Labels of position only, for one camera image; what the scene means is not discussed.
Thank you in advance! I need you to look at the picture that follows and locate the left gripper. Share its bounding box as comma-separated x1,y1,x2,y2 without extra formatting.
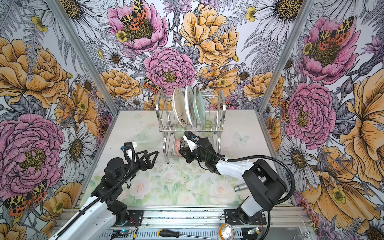
118,149,159,185

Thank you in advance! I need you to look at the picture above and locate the steel two-tier dish rack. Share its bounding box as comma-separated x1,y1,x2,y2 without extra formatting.
156,90,226,164

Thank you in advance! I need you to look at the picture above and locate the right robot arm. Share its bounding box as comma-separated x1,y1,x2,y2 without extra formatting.
179,132,294,225

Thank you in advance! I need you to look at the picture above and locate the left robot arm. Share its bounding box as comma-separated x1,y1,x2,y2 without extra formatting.
51,151,159,240

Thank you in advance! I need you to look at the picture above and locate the light green ceramic bowl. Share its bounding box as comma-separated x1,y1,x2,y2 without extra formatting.
173,131,184,139

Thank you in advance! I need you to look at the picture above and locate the green glass tumbler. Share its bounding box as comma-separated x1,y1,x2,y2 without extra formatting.
202,120,215,137

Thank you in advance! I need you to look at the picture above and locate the white patterned plate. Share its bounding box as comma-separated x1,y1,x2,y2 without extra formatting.
185,86,197,127

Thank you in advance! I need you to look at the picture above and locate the cream white plate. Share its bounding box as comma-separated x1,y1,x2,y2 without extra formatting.
172,88,188,127

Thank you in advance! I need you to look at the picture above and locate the pale green plate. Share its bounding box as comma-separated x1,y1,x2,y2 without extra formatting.
193,88,206,127

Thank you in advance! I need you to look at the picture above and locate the grey metal cylinder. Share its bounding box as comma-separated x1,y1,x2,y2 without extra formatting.
234,183,248,192

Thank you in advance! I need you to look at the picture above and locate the black yellow screwdriver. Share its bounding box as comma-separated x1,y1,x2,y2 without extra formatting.
158,230,211,240

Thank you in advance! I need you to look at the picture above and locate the green circuit board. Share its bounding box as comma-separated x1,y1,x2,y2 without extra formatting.
111,229,135,239

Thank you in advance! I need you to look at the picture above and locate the roll of tape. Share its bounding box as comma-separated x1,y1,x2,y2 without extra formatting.
217,223,235,240

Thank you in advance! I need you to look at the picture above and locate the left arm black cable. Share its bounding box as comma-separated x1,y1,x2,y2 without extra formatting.
53,143,136,238

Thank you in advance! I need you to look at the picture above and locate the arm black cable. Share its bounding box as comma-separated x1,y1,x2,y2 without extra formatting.
183,130,296,240
53,143,136,238

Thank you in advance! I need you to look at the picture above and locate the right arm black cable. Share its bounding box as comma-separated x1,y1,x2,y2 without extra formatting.
183,130,296,240

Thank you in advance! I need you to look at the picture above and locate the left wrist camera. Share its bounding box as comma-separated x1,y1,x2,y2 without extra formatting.
121,142,137,161

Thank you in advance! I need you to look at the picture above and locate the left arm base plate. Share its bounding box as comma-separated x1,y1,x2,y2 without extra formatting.
116,210,145,227

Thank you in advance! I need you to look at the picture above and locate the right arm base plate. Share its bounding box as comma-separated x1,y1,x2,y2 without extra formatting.
220,209,267,226

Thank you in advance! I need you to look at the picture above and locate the aluminium front rail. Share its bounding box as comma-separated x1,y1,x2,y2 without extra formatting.
128,205,310,229

